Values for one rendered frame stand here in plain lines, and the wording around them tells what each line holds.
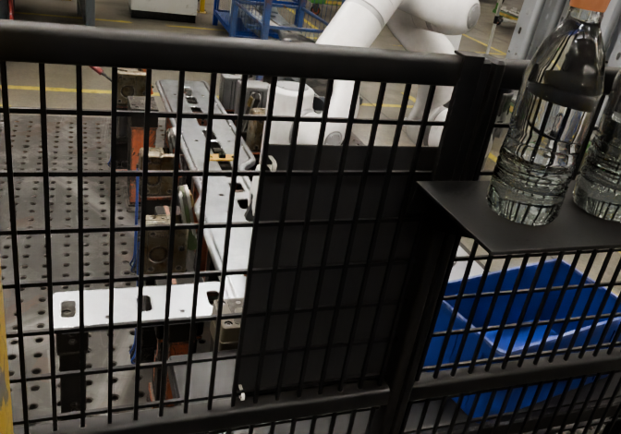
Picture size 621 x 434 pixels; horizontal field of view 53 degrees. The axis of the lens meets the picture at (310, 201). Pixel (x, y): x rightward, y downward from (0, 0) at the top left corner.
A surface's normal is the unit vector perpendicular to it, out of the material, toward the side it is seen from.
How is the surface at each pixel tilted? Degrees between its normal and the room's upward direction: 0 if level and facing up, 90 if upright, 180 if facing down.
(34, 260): 0
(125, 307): 0
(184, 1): 90
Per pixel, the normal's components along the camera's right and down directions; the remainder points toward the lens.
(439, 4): 0.15, 0.27
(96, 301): 0.15, -0.89
